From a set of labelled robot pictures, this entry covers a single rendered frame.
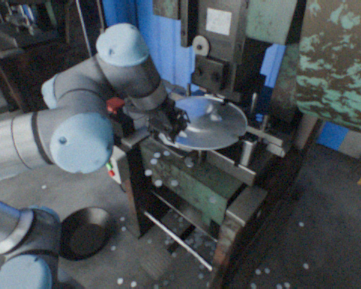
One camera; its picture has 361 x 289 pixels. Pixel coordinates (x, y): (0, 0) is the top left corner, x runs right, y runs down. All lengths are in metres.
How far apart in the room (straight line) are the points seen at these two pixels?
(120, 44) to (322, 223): 1.47
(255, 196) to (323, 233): 0.88
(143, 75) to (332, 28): 0.28
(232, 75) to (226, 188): 0.33
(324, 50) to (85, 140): 0.28
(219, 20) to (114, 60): 0.36
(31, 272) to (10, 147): 0.38
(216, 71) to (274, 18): 0.20
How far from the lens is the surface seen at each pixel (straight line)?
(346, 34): 0.30
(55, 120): 0.34
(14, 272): 0.70
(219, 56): 0.73
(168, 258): 1.18
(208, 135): 0.73
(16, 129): 0.36
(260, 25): 0.60
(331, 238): 1.62
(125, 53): 0.41
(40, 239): 0.74
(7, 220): 0.71
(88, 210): 1.51
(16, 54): 2.06
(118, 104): 0.94
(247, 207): 0.75
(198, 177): 0.79
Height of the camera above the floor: 1.24
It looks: 41 degrees down
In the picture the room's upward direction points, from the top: straight up
